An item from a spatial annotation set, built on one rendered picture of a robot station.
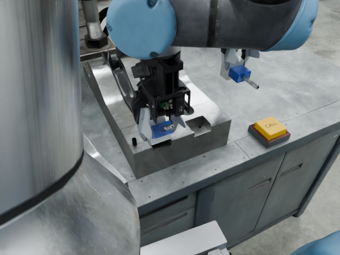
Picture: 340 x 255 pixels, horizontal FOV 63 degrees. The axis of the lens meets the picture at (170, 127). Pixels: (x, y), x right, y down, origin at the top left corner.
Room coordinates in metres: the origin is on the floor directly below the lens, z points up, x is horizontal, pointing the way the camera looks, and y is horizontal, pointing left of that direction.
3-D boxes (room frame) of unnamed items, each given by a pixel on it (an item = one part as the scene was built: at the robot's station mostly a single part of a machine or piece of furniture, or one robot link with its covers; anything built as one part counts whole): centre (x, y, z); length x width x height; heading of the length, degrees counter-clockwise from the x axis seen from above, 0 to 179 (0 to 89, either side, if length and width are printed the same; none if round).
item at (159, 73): (0.42, 0.01, 1.06); 0.09 x 0.08 x 0.12; 27
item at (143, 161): (0.68, 0.07, 0.87); 0.50 x 0.26 x 0.14; 27
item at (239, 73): (0.65, -0.20, 0.93); 0.13 x 0.05 x 0.05; 27
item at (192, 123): (0.50, -0.07, 0.87); 0.05 x 0.05 x 0.04; 27
